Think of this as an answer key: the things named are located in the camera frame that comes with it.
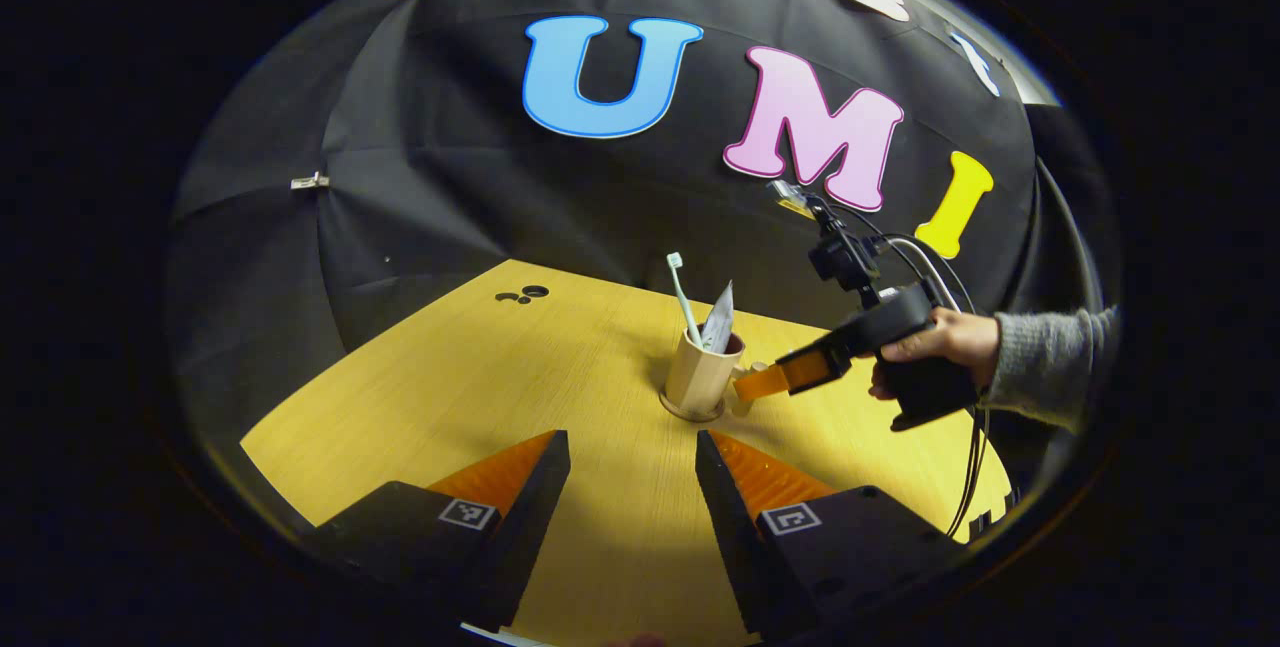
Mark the pale green toothbrush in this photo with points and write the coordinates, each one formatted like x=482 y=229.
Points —
x=675 y=262

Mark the round brown coaster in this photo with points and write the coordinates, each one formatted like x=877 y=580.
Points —
x=690 y=417

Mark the white toothpaste tube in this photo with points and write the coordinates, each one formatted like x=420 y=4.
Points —
x=720 y=317

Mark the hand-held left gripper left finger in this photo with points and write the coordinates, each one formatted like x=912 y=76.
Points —
x=530 y=527

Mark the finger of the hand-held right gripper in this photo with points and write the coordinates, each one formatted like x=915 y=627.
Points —
x=758 y=384
x=810 y=369

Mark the silver cloth clip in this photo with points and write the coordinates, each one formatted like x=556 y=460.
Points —
x=310 y=182

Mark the black backdrop cloth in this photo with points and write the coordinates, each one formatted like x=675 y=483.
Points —
x=450 y=177

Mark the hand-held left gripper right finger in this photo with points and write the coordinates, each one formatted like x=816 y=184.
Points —
x=730 y=537

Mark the beige cup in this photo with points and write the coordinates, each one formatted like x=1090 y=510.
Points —
x=695 y=372

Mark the wooden desktop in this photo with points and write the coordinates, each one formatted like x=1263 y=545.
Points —
x=450 y=407

